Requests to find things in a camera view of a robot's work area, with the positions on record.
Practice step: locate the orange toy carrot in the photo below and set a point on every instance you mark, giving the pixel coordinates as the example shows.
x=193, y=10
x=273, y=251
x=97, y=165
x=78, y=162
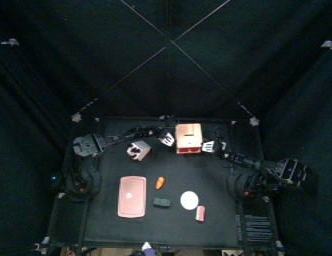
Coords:
x=159, y=182

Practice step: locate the green sliced toy vegetable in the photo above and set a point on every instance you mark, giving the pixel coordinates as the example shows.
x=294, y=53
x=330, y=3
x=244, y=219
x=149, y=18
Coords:
x=162, y=202

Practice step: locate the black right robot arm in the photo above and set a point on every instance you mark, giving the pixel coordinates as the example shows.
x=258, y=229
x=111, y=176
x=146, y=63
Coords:
x=266, y=165

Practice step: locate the pink plastic tray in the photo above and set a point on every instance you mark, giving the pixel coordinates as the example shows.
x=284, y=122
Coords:
x=131, y=196

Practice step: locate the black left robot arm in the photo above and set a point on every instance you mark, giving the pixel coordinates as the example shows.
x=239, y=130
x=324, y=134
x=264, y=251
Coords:
x=113, y=139

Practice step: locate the white and purple object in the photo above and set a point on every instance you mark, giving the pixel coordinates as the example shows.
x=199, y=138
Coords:
x=147, y=249

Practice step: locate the small pink toy block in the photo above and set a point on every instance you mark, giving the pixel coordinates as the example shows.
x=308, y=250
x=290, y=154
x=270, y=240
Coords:
x=199, y=213

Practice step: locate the black panel with white text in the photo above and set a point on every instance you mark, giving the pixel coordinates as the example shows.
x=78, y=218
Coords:
x=258, y=228

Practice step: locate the red wooden drawer box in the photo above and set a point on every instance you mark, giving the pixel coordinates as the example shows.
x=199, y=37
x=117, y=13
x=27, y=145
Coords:
x=189, y=137

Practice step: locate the white round plate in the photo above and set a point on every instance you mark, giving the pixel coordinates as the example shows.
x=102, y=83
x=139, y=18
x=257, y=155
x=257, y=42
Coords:
x=189, y=200

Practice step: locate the grey frame corner bracket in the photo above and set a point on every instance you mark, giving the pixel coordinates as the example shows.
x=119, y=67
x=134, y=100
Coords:
x=11, y=42
x=253, y=121
x=75, y=117
x=328, y=44

